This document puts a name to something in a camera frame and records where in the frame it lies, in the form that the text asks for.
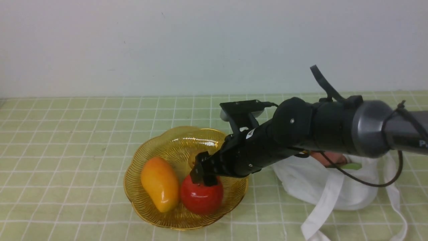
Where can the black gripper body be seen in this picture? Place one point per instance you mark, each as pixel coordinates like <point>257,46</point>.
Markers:
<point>249,152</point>

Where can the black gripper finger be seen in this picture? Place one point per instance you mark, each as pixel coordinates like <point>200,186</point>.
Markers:
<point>197,174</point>

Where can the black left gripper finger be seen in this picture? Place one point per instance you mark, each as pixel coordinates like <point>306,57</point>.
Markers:
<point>211,166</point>

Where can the red apple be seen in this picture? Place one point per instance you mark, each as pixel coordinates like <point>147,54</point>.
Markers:
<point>200,199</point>

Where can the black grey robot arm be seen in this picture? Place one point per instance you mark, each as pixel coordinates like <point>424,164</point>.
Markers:
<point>350,126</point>

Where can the brown kiwi fruit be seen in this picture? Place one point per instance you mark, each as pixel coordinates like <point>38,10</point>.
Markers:
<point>193,158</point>

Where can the amber plastic fruit bowl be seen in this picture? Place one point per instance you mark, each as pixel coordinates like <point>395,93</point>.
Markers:
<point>176,145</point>

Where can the white cloth bag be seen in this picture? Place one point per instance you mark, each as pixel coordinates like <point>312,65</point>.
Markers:
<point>329,189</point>

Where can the green fruit in bag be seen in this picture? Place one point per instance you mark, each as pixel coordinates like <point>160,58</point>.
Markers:
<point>351,166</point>

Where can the orange yellow mango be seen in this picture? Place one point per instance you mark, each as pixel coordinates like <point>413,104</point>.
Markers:
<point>161,183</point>

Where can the pink peach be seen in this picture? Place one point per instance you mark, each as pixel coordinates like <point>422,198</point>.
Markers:
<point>337,158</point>

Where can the green checkered tablecloth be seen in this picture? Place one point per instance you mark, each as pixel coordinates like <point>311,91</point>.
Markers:
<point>63,162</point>

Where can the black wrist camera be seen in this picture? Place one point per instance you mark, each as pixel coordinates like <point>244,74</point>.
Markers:
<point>242,115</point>

